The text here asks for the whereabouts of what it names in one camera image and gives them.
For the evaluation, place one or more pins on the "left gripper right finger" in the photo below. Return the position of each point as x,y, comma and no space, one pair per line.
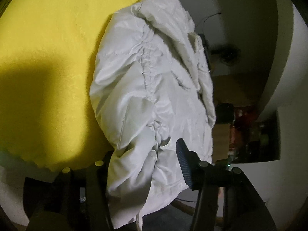
243,207

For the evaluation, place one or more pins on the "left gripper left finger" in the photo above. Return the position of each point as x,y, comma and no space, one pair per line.
74,200

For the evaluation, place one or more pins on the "white puffer jacket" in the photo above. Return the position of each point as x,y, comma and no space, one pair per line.
151,87

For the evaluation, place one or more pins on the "yellow blanket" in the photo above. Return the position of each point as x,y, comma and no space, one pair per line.
48,50

